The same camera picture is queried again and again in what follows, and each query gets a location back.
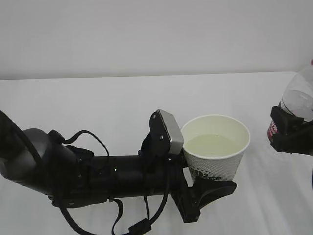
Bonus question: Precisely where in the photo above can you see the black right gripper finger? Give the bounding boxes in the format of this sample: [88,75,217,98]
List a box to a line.
[270,106,313,155]

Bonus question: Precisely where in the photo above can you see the clear water bottle red label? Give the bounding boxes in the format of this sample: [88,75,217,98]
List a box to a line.
[267,62,313,141]

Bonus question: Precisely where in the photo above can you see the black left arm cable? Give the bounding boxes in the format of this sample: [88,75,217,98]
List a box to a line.
[47,129,172,235]

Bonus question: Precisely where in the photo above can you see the white paper cup green logo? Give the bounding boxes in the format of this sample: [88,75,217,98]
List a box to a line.
[181,115,250,181]

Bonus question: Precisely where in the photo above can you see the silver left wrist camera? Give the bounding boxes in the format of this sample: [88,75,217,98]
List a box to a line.
[141,109,184,157]

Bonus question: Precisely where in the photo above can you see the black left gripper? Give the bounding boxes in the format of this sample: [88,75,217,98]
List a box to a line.
[107,155,237,223]

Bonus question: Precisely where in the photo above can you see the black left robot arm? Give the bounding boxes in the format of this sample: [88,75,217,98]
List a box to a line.
[0,109,237,223]

